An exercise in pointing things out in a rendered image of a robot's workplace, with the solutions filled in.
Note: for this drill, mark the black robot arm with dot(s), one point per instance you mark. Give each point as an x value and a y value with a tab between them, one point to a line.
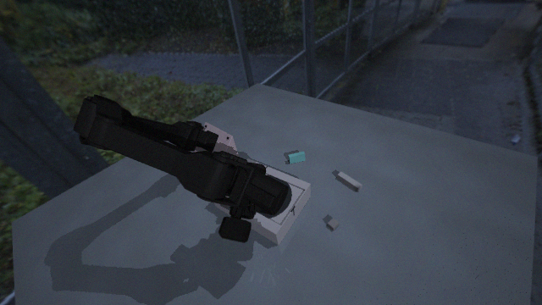
103	124

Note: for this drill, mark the dark grey round disc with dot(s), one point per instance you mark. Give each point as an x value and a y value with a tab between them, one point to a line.
286	202

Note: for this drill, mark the teal rectangular block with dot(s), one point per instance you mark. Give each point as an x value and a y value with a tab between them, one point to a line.
296	157

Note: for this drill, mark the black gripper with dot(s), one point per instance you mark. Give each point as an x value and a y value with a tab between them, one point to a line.
234	228

